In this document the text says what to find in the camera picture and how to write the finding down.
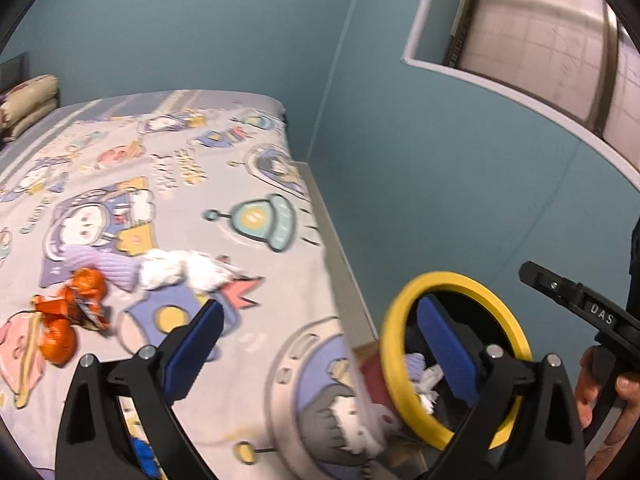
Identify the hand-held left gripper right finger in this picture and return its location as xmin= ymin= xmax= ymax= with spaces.
xmin=416 ymin=296 xmax=586 ymax=480

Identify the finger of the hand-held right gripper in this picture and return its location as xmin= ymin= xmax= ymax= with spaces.
xmin=519 ymin=260 xmax=588 ymax=313

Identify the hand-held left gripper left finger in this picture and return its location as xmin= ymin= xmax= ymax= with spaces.
xmin=55 ymin=299 xmax=225 ymax=480

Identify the purple foam fruit net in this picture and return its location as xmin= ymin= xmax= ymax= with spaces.
xmin=404 ymin=353 xmax=427 ymax=382

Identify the yellow rimmed printed trash bin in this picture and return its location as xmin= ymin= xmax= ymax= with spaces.
xmin=350 ymin=271 xmax=533 ymax=480

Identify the purple knitted sock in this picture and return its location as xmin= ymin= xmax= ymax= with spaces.
xmin=62 ymin=245 xmax=139 ymax=294

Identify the orange plush toy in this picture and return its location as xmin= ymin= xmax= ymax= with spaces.
xmin=31 ymin=266 xmax=112 ymax=332

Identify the small orange mandarin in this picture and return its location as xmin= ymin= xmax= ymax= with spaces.
xmin=39 ymin=320 xmax=79 ymax=367

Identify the person's right hand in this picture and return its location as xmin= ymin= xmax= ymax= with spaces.
xmin=574 ymin=347 xmax=640 ymax=480

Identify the cartoon printed blanket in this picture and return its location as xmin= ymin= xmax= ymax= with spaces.
xmin=0 ymin=100 xmax=396 ymax=480

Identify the frosted glass window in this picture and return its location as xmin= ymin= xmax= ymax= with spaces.
xmin=402 ymin=0 xmax=640 ymax=186

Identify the beige printed folded quilt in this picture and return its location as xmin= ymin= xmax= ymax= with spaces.
xmin=0 ymin=75 xmax=60 ymax=142

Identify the grey bed headboard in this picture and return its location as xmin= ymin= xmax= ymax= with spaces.
xmin=0 ymin=52 xmax=27 ymax=92

